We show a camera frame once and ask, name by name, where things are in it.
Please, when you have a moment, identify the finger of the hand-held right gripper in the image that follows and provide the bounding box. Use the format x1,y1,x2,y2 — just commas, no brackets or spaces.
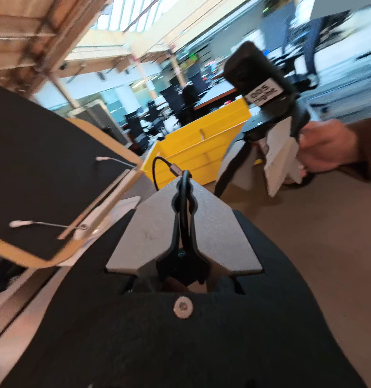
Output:
214,139,252,196
229,142,268,191

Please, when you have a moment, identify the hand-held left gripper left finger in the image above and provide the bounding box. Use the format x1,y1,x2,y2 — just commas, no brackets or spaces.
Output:
106,177,187,281

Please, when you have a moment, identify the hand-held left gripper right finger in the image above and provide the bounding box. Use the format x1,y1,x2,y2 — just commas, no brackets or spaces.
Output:
185,177,264,285

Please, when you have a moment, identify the black usb-c cable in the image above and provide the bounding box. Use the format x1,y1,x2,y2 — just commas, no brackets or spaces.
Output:
151,156,193,258

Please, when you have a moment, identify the person's right forearm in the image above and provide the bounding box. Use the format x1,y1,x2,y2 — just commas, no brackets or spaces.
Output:
337,116,371,183

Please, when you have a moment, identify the person's right hand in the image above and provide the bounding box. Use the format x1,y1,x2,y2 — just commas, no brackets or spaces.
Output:
296,119,360,183

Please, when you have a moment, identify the yellow plastic bin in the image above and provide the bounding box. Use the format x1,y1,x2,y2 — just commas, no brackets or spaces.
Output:
141,97,264,186

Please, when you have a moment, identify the wooden office table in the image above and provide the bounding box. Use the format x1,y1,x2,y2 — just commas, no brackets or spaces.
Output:
193,79,240,112

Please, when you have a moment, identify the black office chair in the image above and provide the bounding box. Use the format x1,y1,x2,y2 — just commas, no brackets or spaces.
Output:
124,110,151,148
180,83,202,123

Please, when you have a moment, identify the white-tipped metal pin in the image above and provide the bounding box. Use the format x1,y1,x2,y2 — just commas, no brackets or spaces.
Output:
96,156,138,169
9,220,87,231

